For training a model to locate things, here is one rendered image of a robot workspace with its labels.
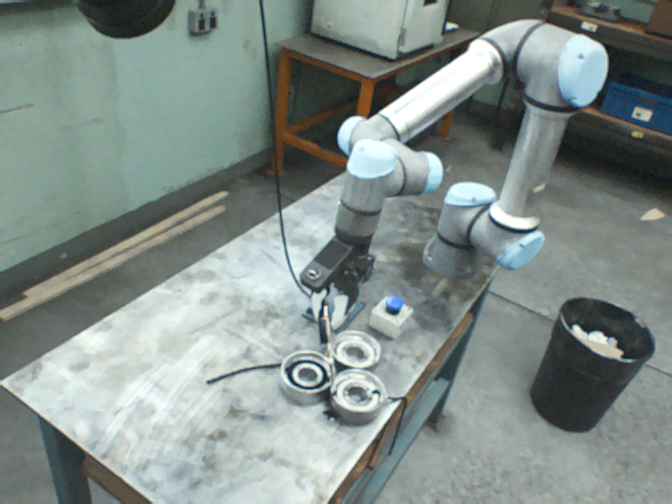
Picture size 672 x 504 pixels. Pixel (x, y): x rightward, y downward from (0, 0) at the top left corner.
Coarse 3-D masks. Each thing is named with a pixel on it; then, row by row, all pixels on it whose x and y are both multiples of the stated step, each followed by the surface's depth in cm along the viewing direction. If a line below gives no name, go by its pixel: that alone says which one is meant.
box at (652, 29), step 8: (664, 0) 344; (656, 8) 348; (664, 8) 345; (656, 16) 349; (664, 16) 346; (648, 24) 353; (656, 24) 350; (664, 24) 348; (648, 32) 356; (656, 32) 353; (664, 32) 349
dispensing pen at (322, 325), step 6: (324, 306) 109; (324, 312) 109; (318, 324) 107; (324, 324) 107; (324, 330) 107; (324, 336) 107; (324, 342) 107; (330, 348) 108; (330, 354) 108; (330, 360) 108; (330, 366) 108; (330, 372) 108
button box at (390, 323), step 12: (384, 300) 130; (372, 312) 127; (384, 312) 127; (396, 312) 127; (408, 312) 128; (372, 324) 128; (384, 324) 126; (396, 324) 124; (408, 324) 132; (396, 336) 126
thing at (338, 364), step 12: (336, 336) 119; (348, 336) 121; (360, 336) 122; (348, 348) 119; (360, 348) 119; (372, 348) 120; (336, 360) 114; (348, 360) 116; (360, 360) 116; (372, 372) 116
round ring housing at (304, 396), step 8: (296, 352) 114; (304, 352) 114; (312, 352) 114; (288, 360) 113; (296, 360) 114; (320, 360) 114; (296, 368) 112; (304, 368) 113; (312, 368) 113; (328, 368) 113; (280, 376) 110; (296, 376) 110; (304, 376) 114; (312, 376) 114; (320, 376) 111; (328, 376) 111; (288, 384) 107; (304, 384) 109; (312, 384) 109; (328, 384) 108; (288, 392) 108; (296, 392) 107; (304, 392) 106; (312, 392) 106; (320, 392) 107; (328, 392) 109; (304, 400) 108; (312, 400) 108
